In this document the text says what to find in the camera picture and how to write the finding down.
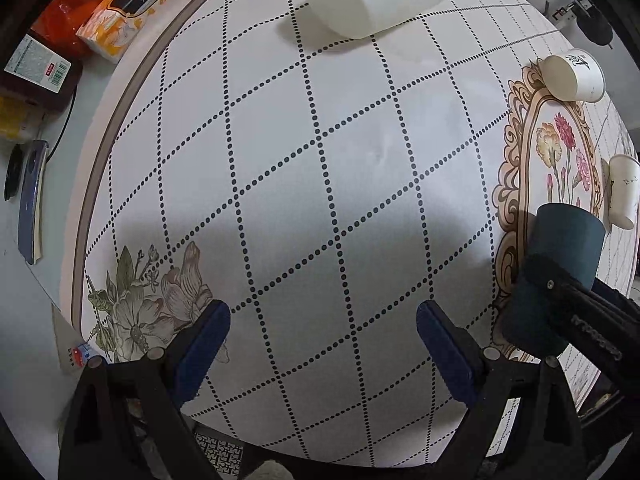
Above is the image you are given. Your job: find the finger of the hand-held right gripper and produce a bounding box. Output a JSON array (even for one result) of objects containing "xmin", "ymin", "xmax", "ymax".
[
  {"xmin": 591, "ymin": 280, "xmax": 640, "ymax": 313},
  {"xmin": 522, "ymin": 254, "xmax": 640, "ymax": 395}
]

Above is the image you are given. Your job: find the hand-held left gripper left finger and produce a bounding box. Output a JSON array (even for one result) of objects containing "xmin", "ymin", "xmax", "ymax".
[{"xmin": 59, "ymin": 300, "xmax": 232, "ymax": 480}]

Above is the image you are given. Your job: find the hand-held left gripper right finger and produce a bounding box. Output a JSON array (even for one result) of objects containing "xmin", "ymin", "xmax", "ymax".
[{"xmin": 416, "ymin": 301, "xmax": 588, "ymax": 480}]

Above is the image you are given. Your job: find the dark teal cup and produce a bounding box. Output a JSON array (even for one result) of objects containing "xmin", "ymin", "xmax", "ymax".
[{"xmin": 501, "ymin": 203, "xmax": 607, "ymax": 362}]

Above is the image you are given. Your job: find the white paper cup bird print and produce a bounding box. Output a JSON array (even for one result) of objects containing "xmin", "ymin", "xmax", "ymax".
[{"xmin": 606, "ymin": 154, "xmax": 640, "ymax": 231}]

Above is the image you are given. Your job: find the white paper cup black print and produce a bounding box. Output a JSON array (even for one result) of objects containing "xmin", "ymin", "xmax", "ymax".
[{"xmin": 542, "ymin": 48, "xmax": 607, "ymax": 104}]

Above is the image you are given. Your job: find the white card red blue print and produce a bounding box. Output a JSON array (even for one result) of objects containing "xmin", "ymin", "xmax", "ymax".
[{"xmin": 52, "ymin": 305, "xmax": 109, "ymax": 377}]

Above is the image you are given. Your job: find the framed flower print tablecloth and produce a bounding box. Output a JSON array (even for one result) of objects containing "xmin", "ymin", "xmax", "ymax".
[{"xmin": 487, "ymin": 5, "xmax": 640, "ymax": 456}]

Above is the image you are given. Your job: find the dotted check floral table mat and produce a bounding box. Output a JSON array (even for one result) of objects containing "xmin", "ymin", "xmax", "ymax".
[{"xmin": 70, "ymin": 0, "xmax": 546, "ymax": 466}]

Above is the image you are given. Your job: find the blue grey phone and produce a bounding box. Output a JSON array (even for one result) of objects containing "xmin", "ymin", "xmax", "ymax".
[{"xmin": 17, "ymin": 139, "xmax": 50, "ymax": 266}]

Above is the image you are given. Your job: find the black round disc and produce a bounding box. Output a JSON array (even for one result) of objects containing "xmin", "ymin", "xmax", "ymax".
[{"xmin": 4, "ymin": 143, "xmax": 24, "ymax": 202}]

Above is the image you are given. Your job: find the black device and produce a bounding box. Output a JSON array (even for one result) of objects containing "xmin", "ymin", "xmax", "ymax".
[{"xmin": 552, "ymin": 0, "xmax": 615, "ymax": 50}]

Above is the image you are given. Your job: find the yellow packet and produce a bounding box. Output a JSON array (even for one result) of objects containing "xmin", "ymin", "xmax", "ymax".
[{"xmin": 0, "ymin": 95, "xmax": 47, "ymax": 142}]

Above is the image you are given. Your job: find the orange white tissue pack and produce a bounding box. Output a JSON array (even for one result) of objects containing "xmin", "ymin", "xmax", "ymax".
[{"xmin": 75, "ymin": 0, "xmax": 199, "ymax": 64}]

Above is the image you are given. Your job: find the orange plastic bag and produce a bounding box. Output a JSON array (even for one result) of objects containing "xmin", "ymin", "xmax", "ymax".
[{"xmin": 30, "ymin": 0, "xmax": 132, "ymax": 62}]

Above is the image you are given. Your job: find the black cable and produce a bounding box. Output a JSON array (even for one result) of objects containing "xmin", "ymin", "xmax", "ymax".
[{"xmin": 46, "ymin": 87, "xmax": 77, "ymax": 166}]

